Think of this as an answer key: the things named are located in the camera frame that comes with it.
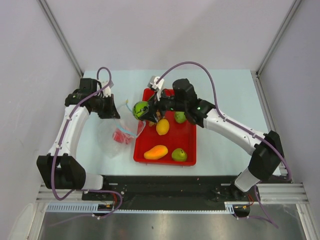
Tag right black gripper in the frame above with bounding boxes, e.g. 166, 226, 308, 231
140, 88, 186, 124

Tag green guava black stripe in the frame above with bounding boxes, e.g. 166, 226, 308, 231
132, 101, 149, 120

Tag yellow lemon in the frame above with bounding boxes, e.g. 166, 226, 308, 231
156, 118, 170, 136

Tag clear zip top bag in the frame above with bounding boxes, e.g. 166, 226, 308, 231
97, 100, 146, 159

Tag red bell pepper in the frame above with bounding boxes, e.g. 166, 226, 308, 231
112, 127, 134, 145

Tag green sugar apple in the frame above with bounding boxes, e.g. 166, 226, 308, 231
174, 111, 187, 124

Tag orange papaya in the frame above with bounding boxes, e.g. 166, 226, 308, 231
143, 145, 169, 160

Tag green pear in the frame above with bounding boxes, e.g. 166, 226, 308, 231
171, 148, 188, 162

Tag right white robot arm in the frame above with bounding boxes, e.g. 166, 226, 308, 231
133, 77, 284, 201

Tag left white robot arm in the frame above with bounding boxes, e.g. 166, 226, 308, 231
36, 78, 120, 200

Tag brown longan bunch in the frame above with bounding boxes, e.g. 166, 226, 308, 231
147, 111, 163, 127

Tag red plastic tray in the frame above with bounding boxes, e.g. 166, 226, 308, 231
132, 87, 198, 167

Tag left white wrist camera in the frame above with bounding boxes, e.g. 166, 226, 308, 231
97, 80, 114, 98

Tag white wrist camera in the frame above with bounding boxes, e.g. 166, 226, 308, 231
147, 76, 165, 94
97, 80, 114, 98

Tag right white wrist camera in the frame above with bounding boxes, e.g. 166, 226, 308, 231
147, 76, 165, 94

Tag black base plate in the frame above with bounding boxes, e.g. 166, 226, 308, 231
81, 174, 261, 203

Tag white cable duct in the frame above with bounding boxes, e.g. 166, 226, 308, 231
46, 202, 235, 215

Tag aluminium rail frame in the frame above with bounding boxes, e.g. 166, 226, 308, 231
35, 183, 309, 204

